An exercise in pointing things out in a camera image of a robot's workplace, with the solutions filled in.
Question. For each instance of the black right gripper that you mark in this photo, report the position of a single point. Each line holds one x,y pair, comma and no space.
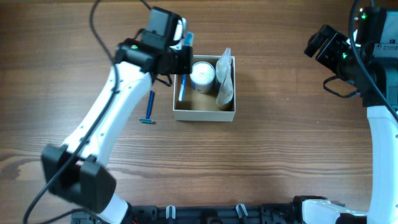
325,45

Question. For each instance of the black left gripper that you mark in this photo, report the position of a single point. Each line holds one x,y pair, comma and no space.
181,60

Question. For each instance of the blue white toothbrush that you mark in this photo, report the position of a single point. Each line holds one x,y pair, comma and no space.
189,40

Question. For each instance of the cotton swab round container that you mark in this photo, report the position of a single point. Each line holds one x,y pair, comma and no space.
202,77

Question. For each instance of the blue foam soap pump bottle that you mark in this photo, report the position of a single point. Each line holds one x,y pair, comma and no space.
223,68

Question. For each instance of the white bamboo print lotion tube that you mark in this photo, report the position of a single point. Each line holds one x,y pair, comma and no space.
225,93

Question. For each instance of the blue disposable razor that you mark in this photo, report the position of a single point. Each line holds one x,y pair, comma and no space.
147,119

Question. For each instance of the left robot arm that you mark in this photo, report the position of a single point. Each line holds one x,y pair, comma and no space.
76,170

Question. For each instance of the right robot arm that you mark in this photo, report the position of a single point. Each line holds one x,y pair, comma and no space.
366,59

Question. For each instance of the white cardboard box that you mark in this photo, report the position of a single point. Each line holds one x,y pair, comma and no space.
202,106

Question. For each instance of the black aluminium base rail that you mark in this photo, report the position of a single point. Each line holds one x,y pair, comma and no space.
265,214

